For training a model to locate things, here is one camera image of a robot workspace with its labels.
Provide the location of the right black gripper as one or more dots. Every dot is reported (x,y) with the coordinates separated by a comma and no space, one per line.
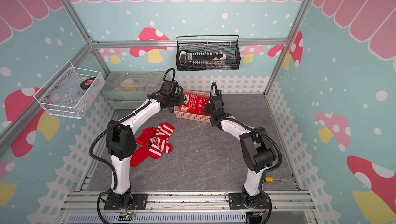
(207,107)

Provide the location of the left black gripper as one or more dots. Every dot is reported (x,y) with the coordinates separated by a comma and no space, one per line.
(180,95)

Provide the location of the red sock white lettering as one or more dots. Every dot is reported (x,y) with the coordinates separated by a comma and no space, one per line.
(194,104)

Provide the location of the red white striped sock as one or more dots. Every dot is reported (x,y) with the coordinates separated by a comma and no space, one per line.
(159,139)

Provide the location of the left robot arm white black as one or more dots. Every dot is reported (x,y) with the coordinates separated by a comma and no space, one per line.
(121,143)

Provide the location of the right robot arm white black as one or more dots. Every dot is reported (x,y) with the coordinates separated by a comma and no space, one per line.
(260,152)

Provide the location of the pink plastic basket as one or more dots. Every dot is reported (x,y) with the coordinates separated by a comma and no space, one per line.
(190,116)

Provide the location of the white black remote in basket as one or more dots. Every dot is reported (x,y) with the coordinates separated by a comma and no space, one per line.
(189,59)

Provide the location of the clear lidded storage box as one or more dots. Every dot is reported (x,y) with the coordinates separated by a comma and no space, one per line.
(128,89)

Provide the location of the plain red sock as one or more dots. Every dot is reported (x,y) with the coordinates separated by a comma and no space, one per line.
(141,154)

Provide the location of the black red tape measure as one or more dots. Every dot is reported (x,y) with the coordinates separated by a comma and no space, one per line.
(85,84)

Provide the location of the black wire mesh wall basket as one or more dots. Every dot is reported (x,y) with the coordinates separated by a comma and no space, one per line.
(229,44)

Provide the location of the yellow handled screwdriver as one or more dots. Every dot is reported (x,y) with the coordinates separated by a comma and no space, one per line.
(271,179)

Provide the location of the white wire wall basket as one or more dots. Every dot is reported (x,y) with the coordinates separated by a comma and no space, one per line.
(62,96)

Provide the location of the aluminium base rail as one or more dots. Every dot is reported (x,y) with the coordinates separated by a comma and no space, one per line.
(283,207)

